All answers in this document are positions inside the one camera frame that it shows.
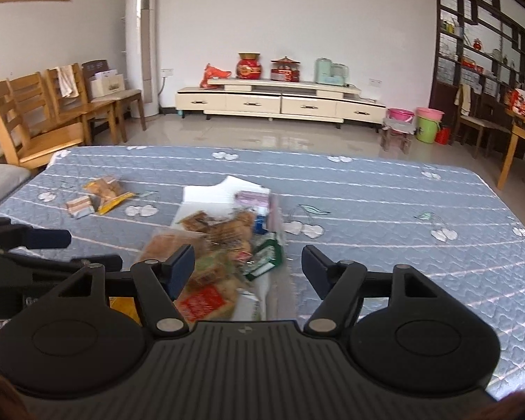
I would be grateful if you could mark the purple snack packet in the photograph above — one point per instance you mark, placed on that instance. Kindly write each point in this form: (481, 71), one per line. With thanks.
(251, 199)

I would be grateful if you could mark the green bucket with pink rim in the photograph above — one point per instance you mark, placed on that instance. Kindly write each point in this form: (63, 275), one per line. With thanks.
(426, 129)

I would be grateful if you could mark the red and white gift bag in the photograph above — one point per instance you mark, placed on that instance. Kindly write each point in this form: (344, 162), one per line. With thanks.
(518, 103)

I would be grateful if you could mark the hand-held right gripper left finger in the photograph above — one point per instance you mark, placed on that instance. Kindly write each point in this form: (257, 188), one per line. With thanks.
(183, 269)

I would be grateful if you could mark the mint green kitchen appliance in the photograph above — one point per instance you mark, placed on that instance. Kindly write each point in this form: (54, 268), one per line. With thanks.
(323, 72)

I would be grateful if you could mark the beige towel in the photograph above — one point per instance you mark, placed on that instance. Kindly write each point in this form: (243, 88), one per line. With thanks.
(463, 100)

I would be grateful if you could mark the dark brown cushioned chair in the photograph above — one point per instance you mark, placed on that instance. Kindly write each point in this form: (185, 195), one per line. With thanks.
(127, 95)

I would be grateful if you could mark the white tower air conditioner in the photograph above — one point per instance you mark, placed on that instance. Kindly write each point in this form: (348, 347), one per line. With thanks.
(142, 52)

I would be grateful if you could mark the cream low cabinet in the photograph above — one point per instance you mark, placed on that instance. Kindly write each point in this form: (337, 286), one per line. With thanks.
(253, 105)

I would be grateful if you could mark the pink basin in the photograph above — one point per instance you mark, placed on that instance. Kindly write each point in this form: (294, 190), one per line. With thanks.
(400, 114)

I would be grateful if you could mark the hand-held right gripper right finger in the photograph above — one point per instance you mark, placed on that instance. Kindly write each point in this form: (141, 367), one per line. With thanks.
(313, 269)

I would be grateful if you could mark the small red container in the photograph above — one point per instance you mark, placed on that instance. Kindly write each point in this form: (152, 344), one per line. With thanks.
(442, 135)

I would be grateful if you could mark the red and white snack packet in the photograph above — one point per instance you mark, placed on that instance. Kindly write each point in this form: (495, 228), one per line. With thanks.
(201, 304)

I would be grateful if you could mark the small brown snack packet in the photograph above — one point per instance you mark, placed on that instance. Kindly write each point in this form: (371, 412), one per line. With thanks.
(79, 207)

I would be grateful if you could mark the white towel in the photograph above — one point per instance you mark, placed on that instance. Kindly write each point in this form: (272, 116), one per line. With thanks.
(68, 82)

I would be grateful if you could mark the red plastic bag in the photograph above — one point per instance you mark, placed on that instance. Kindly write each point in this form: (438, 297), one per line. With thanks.
(212, 76)

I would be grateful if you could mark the red and gold pot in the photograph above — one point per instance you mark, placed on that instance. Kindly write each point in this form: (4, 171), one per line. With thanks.
(248, 70)

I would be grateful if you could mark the large clear bread packet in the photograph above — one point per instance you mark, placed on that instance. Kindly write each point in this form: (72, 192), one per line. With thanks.
(166, 243)

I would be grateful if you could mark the green label biscuit packet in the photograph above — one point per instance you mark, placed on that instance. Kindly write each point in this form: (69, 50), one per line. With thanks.
(210, 273)

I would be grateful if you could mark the dark wooden display shelf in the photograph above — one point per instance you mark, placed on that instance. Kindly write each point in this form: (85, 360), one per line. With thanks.
(442, 92)

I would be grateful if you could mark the small wooden stool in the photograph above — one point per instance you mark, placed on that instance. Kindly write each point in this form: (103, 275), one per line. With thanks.
(396, 129)

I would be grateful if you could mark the dark green snack packet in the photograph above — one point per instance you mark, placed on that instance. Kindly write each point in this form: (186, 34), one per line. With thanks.
(264, 258)

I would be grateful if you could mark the white and red cardboard box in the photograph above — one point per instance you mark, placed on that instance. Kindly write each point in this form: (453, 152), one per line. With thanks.
(205, 194)

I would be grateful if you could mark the clear cracker packet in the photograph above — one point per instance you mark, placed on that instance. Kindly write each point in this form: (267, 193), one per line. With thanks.
(105, 188)

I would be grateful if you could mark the light wooden table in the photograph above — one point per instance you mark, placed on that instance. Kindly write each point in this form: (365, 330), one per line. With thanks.
(520, 133)

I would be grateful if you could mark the light wooden chair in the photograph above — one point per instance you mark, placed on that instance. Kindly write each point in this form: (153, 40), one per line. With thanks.
(52, 138)
(68, 116)
(100, 107)

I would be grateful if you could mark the dark wooden dining chair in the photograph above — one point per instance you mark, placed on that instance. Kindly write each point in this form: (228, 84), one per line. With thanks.
(481, 122)

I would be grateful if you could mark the red carousel gift box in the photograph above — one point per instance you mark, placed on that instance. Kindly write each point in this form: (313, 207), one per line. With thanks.
(285, 73)

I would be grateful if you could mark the yellow snack packet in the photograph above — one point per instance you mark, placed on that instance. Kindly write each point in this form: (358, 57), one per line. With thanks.
(113, 203)

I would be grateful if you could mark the grey-blue quilted blanket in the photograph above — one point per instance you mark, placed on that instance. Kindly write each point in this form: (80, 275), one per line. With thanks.
(376, 210)

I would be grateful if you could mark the yellow orange packet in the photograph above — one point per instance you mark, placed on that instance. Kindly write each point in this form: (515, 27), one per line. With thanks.
(124, 310)

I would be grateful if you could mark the clear round biscuit packet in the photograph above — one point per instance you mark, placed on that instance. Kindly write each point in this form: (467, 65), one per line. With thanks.
(229, 232)

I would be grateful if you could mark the grey sofa cushion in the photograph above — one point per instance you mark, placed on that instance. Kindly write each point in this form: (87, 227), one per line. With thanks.
(2, 183)

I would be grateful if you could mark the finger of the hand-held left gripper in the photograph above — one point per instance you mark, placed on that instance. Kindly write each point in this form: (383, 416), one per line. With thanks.
(48, 239)
(39, 266)

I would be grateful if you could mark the blue snack packet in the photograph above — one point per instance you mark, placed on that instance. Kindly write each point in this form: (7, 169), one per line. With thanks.
(260, 224)

